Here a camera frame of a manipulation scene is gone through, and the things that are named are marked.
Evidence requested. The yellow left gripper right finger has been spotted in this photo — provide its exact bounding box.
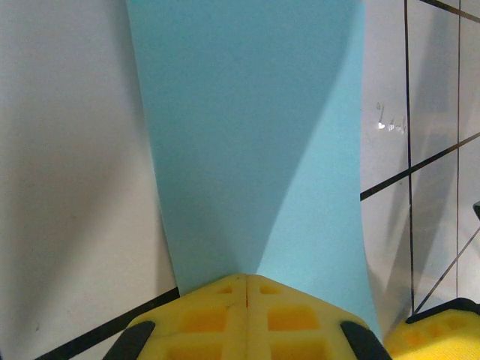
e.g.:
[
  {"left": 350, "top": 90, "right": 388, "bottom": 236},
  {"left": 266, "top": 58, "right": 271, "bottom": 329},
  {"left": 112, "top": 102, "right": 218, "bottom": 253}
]
[{"left": 246, "top": 273, "right": 393, "bottom": 360}]

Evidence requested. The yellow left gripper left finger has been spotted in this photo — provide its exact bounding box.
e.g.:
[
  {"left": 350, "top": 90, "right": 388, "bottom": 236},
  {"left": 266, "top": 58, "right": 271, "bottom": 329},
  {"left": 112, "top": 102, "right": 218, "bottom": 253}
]
[{"left": 103, "top": 273, "right": 248, "bottom": 360}]

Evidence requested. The light blue cloth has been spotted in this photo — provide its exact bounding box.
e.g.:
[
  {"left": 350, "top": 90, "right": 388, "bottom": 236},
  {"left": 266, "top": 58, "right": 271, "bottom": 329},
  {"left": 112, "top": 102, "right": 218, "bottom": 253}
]
[{"left": 125, "top": 0, "right": 384, "bottom": 341}]

